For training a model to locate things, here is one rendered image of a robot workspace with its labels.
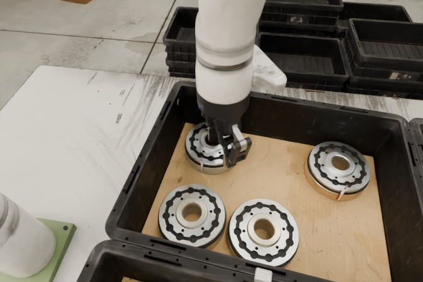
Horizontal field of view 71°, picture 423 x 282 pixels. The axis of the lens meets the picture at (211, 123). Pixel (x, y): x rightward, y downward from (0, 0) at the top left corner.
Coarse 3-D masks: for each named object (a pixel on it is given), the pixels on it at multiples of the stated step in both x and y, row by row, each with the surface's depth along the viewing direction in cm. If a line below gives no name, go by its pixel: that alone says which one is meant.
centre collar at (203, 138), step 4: (204, 132) 54; (204, 136) 54; (200, 140) 53; (204, 140) 53; (200, 144) 53; (204, 144) 53; (204, 148) 52; (208, 148) 52; (212, 148) 52; (216, 148) 52; (220, 148) 52
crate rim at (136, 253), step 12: (108, 240) 35; (96, 252) 34; (108, 252) 34; (120, 252) 34; (132, 252) 34; (144, 252) 34; (156, 252) 34; (84, 264) 33; (96, 264) 33; (156, 264) 33; (168, 264) 33; (180, 264) 35; (192, 264) 33; (204, 264) 33; (84, 276) 32; (204, 276) 32; (216, 276) 32; (228, 276) 32; (240, 276) 32; (252, 276) 32
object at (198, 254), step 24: (168, 96) 52; (264, 96) 52; (384, 120) 49; (144, 144) 45; (408, 144) 46; (120, 192) 39; (120, 216) 37; (120, 240) 35; (144, 240) 35; (168, 240) 35; (216, 264) 33; (240, 264) 33; (264, 264) 33
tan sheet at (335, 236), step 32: (256, 160) 55; (288, 160) 55; (160, 192) 50; (224, 192) 50; (256, 192) 50; (288, 192) 50; (320, 224) 47; (352, 224) 47; (320, 256) 43; (352, 256) 43; (384, 256) 43
